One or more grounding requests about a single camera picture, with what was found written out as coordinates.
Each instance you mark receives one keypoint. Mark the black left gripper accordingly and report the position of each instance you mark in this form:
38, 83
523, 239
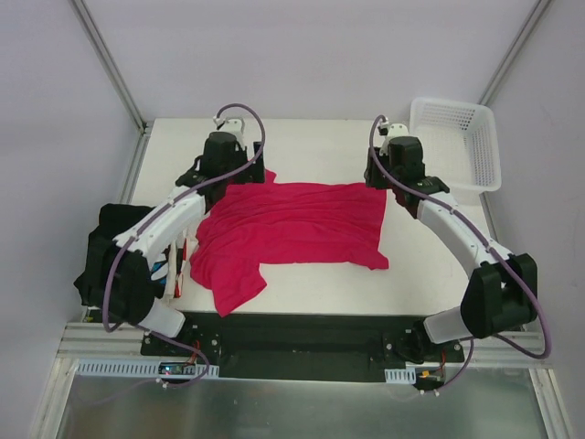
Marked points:
255, 171

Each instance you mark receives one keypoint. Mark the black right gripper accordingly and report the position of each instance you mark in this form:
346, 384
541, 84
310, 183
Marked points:
374, 174

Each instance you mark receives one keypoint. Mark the pink t shirt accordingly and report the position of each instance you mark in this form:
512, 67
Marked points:
284, 223

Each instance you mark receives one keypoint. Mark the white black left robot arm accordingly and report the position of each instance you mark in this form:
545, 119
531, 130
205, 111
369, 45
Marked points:
130, 241

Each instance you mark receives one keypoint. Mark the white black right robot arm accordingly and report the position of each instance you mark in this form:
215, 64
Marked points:
501, 293

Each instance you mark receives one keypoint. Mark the white perforated plastic basket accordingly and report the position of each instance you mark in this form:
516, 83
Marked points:
460, 143

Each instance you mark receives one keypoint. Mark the white red folded shirt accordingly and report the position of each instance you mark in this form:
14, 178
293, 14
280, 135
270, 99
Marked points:
180, 252

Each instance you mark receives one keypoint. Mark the black folded t shirt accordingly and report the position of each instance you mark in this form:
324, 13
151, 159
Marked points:
113, 220

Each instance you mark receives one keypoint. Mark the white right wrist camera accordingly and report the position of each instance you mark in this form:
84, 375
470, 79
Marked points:
391, 130

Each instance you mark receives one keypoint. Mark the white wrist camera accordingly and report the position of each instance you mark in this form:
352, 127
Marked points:
231, 125
391, 130

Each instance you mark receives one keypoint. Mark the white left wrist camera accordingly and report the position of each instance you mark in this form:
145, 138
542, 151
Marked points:
231, 125

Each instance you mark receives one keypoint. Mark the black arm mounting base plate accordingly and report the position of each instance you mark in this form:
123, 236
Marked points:
292, 347

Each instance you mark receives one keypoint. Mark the white slotted cable duct right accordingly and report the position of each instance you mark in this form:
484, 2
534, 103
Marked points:
407, 376

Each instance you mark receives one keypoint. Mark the white slotted cable duct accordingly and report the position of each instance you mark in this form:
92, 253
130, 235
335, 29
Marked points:
407, 376
169, 370

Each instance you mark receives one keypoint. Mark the aluminium frame rail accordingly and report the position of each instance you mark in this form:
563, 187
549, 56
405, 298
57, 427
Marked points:
91, 339

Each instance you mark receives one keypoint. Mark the white slotted cable duct left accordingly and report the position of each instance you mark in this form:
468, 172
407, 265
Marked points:
169, 370

